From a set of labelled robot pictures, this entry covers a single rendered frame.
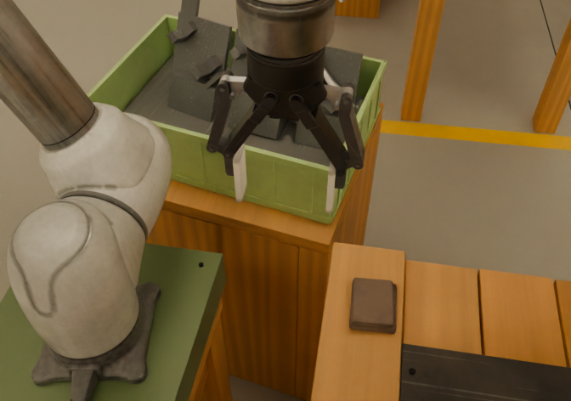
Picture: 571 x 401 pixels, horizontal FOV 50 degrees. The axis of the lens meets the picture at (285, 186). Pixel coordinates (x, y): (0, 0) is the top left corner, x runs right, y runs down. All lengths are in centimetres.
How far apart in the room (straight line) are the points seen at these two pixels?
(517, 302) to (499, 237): 129
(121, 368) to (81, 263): 23
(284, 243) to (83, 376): 56
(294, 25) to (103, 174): 51
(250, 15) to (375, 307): 66
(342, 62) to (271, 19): 92
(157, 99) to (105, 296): 82
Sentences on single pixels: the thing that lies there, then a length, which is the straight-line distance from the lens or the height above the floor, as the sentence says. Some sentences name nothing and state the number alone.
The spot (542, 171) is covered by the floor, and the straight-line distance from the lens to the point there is 282.
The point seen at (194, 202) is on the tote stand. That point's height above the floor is 79.
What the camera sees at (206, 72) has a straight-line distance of 154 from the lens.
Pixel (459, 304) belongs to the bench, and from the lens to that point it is 118.
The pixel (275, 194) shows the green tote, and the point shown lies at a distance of 136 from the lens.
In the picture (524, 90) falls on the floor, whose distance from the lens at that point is 324.
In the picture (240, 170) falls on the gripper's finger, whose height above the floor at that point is 134.
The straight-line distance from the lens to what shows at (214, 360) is 126.
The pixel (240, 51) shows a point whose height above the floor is 101.
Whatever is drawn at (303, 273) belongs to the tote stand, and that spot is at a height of 66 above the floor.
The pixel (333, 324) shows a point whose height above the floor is 90.
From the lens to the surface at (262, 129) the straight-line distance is 148.
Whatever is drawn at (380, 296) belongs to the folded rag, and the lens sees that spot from 110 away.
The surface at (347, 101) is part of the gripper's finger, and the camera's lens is 61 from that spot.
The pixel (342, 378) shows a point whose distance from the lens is 105.
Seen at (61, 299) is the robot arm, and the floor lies 114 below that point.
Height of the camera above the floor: 183
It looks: 46 degrees down
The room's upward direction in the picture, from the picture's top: straight up
